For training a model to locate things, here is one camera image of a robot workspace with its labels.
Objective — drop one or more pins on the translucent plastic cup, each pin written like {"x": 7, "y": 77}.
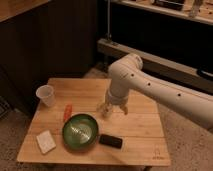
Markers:
{"x": 46, "y": 94}

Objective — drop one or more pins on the orange carrot toy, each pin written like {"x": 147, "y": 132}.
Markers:
{"x": 67, "y": 112}

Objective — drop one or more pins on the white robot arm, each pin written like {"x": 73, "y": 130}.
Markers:
{"x": 126, "y": 74}

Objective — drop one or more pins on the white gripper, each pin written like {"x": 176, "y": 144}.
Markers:
{"x": 117, "y": 100}

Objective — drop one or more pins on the green bowl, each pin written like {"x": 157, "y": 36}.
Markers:
{"x": 80, "y": 132}

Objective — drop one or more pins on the white sponge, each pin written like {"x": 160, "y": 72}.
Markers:
{"x": 45, "y": 142}

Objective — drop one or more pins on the small white bottle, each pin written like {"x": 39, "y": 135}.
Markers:
{"x": 101, "y": 108}

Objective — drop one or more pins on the wooden folding table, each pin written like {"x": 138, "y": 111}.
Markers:
{"x": 141, "y": 129}

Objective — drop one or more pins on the grey metal shelf rail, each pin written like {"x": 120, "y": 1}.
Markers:
{"x": 151, "y": 63}

